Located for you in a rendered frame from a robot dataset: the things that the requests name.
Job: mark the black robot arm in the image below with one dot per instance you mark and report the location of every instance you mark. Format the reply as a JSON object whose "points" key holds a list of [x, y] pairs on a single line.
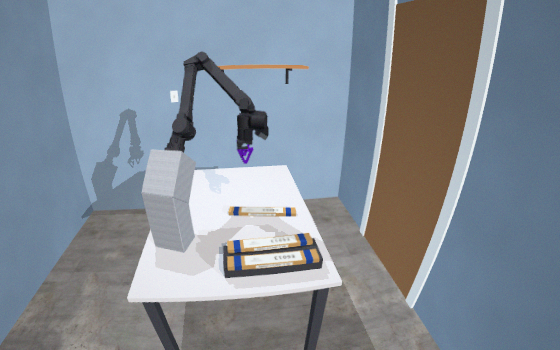
{"points": [[249, 117]]}

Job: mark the white welding electrode pack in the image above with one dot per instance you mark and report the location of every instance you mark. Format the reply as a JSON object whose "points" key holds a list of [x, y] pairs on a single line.
{"points": [[269, 243], [262, 211], [272, 260]]}

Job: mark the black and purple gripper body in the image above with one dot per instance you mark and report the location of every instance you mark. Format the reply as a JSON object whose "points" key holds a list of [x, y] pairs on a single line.
{"points": [[241, 139]]}

